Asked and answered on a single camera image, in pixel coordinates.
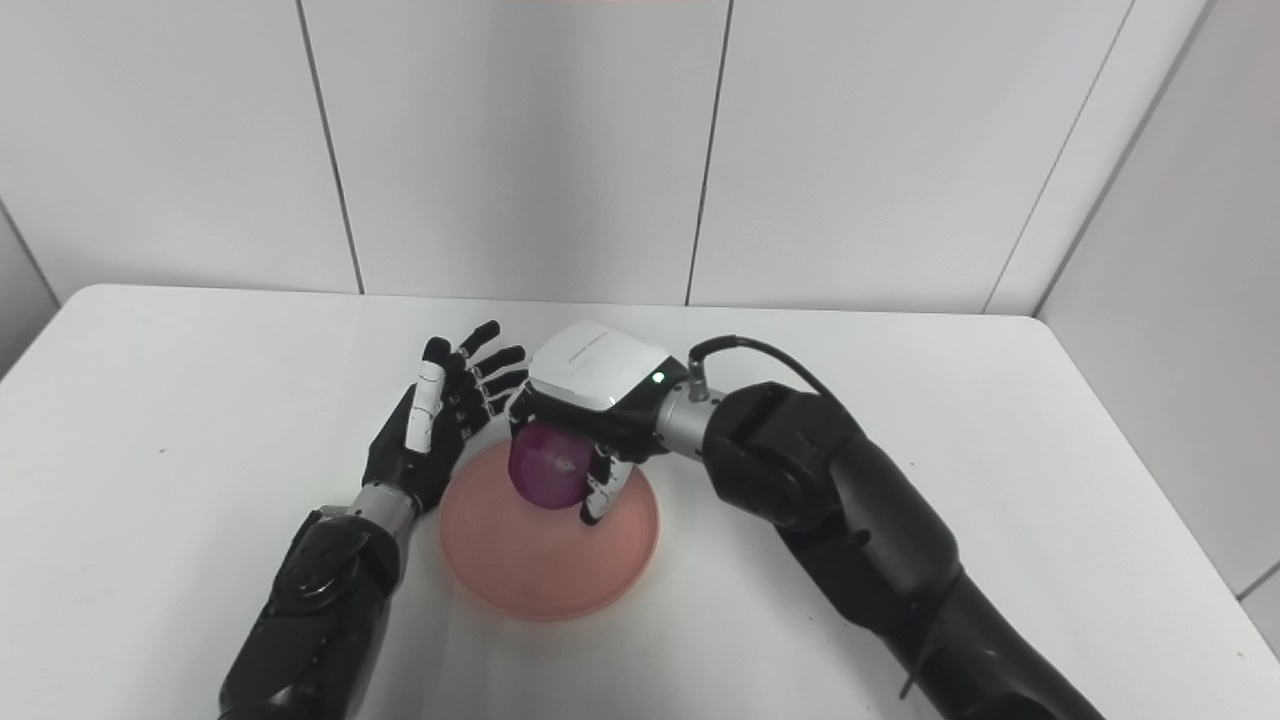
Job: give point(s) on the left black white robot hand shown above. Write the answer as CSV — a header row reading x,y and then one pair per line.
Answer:
x,y
440,420

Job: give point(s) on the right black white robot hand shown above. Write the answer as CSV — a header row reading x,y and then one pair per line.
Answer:
x,y
600,400

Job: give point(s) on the purple red onion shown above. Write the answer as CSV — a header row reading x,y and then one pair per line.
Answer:
x,y
546,466

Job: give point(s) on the pink round plate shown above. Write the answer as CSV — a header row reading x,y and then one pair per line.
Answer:
x,y
560,560

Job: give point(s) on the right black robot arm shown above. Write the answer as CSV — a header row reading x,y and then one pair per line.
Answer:
x,y
860,540

